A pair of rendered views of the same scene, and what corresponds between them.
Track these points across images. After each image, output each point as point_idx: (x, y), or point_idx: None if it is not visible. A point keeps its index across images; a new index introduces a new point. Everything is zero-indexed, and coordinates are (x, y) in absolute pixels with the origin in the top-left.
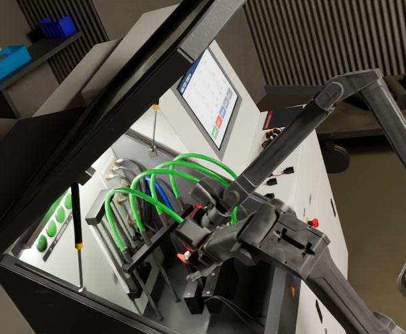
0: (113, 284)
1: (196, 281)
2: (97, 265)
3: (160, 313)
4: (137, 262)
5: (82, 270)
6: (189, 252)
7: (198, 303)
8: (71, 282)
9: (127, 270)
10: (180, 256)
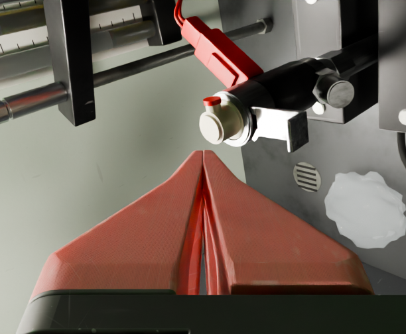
0: (94, 93)
1: (332, 36)
2: (2, 148)
3: (258, 1)
4: (78, 82)
5: None
6: (221, 124)
7: (367, 104)
8: None
9: (76, 125)
10: (193, 42)
